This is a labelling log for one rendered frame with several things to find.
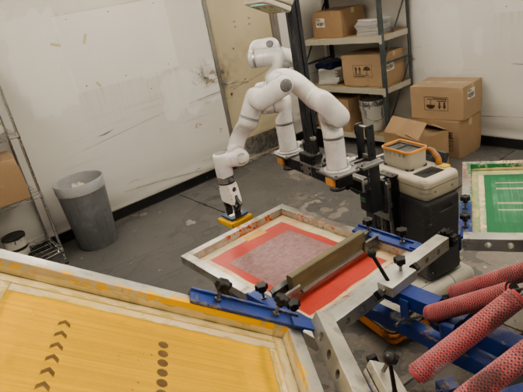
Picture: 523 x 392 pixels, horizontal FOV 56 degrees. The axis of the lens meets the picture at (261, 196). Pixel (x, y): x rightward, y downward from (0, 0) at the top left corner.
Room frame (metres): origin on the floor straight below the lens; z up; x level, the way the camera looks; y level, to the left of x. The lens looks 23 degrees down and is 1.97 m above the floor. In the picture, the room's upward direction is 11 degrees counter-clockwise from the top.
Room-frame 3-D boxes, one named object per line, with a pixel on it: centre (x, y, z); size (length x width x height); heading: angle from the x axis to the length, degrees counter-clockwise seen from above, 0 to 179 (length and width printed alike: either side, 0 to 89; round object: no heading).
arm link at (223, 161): (2.01, 0.10, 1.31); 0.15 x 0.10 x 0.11; 103
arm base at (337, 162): (2.14, -0.38, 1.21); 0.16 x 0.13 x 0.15; 114
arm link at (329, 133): (2.12, -0.37, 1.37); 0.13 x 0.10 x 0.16; 13
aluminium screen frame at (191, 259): (1.70, -0.08, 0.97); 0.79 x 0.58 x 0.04; 35
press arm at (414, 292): (1.24, -0.40, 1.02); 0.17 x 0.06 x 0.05; 35
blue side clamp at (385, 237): (1.67, -0.44, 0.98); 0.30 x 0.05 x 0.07; 35
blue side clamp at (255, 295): (1.35, 0.01, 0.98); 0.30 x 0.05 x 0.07; 35
